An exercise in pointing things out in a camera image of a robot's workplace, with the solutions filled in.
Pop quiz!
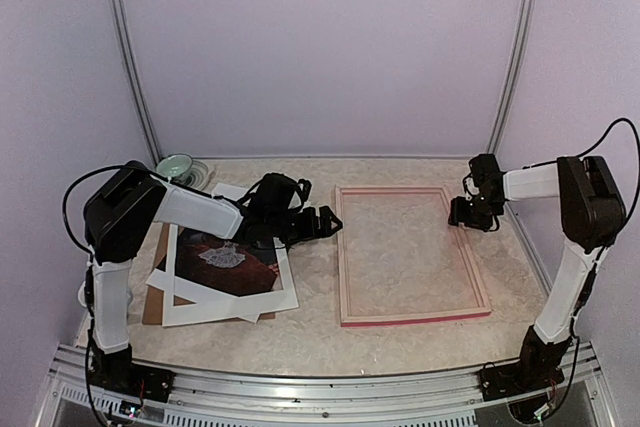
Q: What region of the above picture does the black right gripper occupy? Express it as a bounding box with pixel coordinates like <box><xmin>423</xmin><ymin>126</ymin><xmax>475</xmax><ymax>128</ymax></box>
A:
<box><xmin>448</xmin><ymin>193</ymin><xmax>504</xmax><ymax>230</ymax></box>

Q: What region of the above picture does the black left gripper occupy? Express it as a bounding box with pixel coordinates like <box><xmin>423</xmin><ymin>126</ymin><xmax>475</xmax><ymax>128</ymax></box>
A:
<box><xmin>268</xmin><ymin>206</ymin><xmax>343</xmax><ymax>247</ymax></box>

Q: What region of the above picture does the pink wooden picture frame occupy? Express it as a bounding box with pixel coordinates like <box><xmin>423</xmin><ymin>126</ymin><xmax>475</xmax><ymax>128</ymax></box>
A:
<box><xmin>334</xmin><ymin>186</ymin><xmax>492</xmax><ymax>327</ymax></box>

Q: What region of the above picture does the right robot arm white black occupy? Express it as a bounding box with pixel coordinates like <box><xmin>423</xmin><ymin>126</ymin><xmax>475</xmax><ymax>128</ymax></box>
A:
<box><xmin>448</xmin><ymin>154</ymin><xmax>627</xmax><ymax>345</ymax></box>

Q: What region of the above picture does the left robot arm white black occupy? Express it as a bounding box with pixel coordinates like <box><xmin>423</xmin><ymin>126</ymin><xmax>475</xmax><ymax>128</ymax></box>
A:
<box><xmin>83</xmin><ymin>161</ymin><xmax>343</xmax><ymax>392</ymax></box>

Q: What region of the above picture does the dark photo with white figure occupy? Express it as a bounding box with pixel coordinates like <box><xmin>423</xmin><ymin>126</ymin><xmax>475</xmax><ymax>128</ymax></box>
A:
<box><xmin>175</xmin><ymin>229</ymin><xmax>280</xmax><ymax>297</ymax></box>

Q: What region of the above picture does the white mat board upper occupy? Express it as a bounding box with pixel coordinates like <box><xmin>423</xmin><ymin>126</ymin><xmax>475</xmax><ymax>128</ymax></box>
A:
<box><xmin>162</xmin><ymin>224</ymin><xmax>299</xmax><ymax>327</ymax></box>

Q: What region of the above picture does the white mat board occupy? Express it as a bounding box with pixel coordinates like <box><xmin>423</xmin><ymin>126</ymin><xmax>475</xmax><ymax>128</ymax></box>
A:
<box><xmin>145</xmin><ymin>182</ymin><xmax>277</xmax><ymax>324</ymax></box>
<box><xmin>162</xmin><ymin>224</ymin><xmax>299</xmax><ymax>327</ymax></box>

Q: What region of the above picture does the green ceramic bowl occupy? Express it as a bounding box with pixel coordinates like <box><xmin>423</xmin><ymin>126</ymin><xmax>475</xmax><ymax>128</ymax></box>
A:
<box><xmin>155</xmin><ymin>153</ymin><xmax>194</xmax><ymax>182</ymax></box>

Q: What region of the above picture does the white mat board lower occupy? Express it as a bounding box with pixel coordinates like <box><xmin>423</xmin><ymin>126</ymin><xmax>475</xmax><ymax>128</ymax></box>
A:
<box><xmin>145</xmin><ymin>182</ymin><xmax>277</xmax><ymax>324</ymax></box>

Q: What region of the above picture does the brown backing board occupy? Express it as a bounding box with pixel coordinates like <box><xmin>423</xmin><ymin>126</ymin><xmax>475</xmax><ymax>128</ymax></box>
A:
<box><xmin>141</xmin><ymin>224</ymin><xmax>276</xmax><ymax>325</ymax></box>

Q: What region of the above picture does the white and blue mug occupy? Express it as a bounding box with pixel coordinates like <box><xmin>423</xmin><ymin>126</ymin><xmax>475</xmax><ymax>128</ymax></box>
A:
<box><xmin>77</xmin><ymin>282</ymin><xmax>87</xmax><ymax>308</ymax></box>

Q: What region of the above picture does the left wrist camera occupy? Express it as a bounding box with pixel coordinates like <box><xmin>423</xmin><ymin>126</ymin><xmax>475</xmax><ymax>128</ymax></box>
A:
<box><xmin>297</xmin><ymin>179</ymin><xmax>312</xmax><ymax>205</ymax></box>

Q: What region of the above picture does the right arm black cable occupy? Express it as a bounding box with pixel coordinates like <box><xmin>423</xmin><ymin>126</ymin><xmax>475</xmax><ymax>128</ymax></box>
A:
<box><xmin>462</xmin><ymin>117</ymin><xmax>640</xmax><ymax>413</ymax></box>

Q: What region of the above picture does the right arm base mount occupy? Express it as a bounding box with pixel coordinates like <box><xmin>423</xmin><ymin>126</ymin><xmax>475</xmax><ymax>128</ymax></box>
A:
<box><xmin>478</xmin><ymin>326</ymin><xmax>572</xmax><ymax>401</ymax></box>

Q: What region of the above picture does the right aluminium corner post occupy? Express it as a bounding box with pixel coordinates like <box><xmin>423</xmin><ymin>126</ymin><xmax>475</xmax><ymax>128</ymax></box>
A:
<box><xmin>482</xmin><ymin>0</ymin><xmax>545</xmax><ymax>163</ymax></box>

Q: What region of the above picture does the aluminium corner post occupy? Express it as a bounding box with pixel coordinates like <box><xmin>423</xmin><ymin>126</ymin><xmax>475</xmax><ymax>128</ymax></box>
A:
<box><xmin>109</xmin><ymin>0</ymin><xmax>162</xmax><ymax>164</ymax></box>
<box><xmin>482</xmin><ymin>0</ymin><xmax>545</xmax><ymax>163</ymax></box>

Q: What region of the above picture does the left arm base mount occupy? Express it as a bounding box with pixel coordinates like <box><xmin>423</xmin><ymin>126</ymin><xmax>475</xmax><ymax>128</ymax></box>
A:
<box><xmin>87</xmin><ymin>335</ymin><xmax>176</xmax><ymax>403</ymax></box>

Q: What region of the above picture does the aluminium front rail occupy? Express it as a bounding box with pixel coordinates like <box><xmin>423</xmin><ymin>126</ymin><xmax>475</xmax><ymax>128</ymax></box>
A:
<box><xmin>44</xmin><ymin>336</ymin><xmax>616</xmax><ymax>427</ymax></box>

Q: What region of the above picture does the left aluminium corner post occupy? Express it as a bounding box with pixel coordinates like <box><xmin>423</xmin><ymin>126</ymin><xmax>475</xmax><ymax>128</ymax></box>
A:
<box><xmin>109</xmin><ymin>0</ymin><xmax>162</xmax><ymax>164</ymax></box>

